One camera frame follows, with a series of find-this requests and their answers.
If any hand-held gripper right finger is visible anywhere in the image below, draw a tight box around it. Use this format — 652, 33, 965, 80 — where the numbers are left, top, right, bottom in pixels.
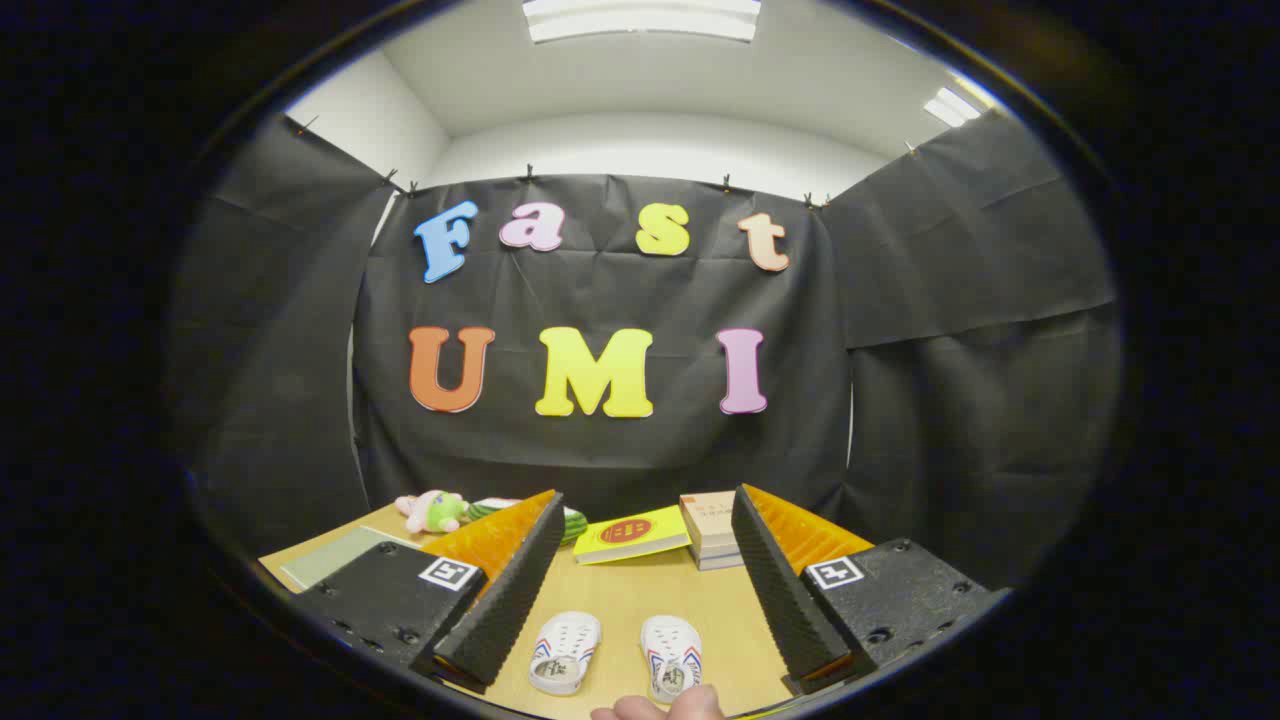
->
730, 484, 1013, 698

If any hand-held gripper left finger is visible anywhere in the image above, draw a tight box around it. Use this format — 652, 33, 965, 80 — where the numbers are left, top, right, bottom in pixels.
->
290, 488, 567, 696

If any white canvas shoe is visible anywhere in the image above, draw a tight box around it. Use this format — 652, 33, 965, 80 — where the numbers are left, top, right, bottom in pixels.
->
640, 615, 704, 705
528, 611, 603, 697

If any pale green storage box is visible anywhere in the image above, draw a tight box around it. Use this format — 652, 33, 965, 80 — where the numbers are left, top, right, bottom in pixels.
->
280, 525, 421, 591

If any watermelon slice plush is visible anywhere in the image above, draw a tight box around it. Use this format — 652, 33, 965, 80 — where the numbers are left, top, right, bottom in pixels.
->
468, 497, 589, 546

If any stack of beige books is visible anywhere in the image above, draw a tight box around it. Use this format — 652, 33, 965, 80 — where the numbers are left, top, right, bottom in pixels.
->
680, 490, 746, 572

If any pink plush toy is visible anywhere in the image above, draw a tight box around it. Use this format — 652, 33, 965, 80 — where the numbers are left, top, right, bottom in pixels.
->
395, 490, 471, 534

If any yellow book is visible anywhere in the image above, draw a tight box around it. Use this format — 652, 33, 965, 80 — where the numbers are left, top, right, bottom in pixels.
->
572, 505, 693, 566

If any black backdrop cloth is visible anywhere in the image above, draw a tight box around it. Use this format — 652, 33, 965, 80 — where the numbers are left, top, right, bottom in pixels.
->
165, 105, 1121, 591

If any small ceiling light panel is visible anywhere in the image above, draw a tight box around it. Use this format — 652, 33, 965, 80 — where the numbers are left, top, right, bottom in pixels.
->
924, 86, 986, 129

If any large ceiling light panel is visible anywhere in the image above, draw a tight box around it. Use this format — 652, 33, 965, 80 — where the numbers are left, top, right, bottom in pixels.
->
522, 0, 762, 44

